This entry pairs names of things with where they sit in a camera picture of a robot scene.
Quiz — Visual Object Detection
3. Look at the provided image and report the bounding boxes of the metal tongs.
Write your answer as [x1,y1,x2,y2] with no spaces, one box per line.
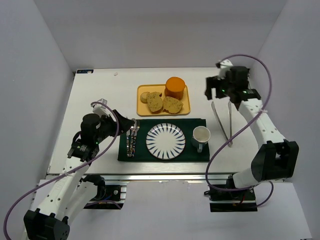
[211,100,234,148]

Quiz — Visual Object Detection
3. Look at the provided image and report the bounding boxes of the seeded bread slice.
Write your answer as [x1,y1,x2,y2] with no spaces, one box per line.
[163,96,184,114]
[146,91,163,113]

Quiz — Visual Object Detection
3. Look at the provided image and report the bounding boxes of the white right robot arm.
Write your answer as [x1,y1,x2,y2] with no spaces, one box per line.
[205,63,299,192]

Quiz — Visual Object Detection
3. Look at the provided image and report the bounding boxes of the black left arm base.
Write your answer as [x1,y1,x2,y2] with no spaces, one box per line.
[78,174,127,210]

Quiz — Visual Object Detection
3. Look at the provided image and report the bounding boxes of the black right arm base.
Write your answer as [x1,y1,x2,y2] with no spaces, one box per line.
[203,174,259,213]

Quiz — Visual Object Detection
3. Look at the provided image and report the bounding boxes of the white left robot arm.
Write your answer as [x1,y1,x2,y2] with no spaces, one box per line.
[23,110,135,240]

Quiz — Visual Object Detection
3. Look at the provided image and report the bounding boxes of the small round bread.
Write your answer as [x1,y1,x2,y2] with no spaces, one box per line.
[140,91,150,104]

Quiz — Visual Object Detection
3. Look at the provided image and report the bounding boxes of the yellow tray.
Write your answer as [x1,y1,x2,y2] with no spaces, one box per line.
[136,84,192,117]

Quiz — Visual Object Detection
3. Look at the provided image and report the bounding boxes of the orange round cake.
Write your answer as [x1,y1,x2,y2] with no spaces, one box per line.
[164,76,186,100]

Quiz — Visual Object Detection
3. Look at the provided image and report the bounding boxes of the grey-green mug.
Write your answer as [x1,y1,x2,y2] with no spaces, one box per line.
[191,126,211,153]

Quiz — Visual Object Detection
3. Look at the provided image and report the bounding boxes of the blue striped white plate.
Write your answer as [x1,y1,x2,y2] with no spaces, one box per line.
[146,123,186,161]

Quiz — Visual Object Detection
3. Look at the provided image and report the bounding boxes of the blue label left corner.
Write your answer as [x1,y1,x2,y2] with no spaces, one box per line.
[76,69,94,74]

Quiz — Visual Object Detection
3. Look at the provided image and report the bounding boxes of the dark green placemat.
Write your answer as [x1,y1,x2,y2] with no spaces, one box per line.
[117,118,210,163]

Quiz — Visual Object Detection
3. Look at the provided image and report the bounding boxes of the patterned handle spoon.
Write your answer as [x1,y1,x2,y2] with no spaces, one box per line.
[130,118,140,158]

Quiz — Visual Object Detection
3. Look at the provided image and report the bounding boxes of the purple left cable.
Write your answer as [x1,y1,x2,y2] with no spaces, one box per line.
[3,101,121,240]

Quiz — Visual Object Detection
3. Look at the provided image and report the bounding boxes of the purple cable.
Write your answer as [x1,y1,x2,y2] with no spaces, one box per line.
[205,54,275,208]
[3,101,121,240]

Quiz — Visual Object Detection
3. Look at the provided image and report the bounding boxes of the patterned handle fork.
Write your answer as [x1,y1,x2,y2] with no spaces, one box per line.
[126,126,134,158]

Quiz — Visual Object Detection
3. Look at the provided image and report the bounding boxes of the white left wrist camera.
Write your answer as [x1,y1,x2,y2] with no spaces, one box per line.
[90,98,109,117]

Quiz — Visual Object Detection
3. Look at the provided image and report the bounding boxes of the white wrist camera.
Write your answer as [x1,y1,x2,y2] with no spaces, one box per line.
[90,98,109,117]
[215,59,234,80]

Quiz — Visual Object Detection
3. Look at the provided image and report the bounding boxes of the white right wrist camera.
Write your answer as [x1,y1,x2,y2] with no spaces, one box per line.
[215,59,234,80]

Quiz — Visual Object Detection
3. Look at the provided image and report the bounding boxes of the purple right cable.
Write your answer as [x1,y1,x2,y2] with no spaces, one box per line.
[205,54,275,208]

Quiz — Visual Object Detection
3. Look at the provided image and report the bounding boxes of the aluminium table rail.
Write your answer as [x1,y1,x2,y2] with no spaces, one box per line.
[47,172,241,183]

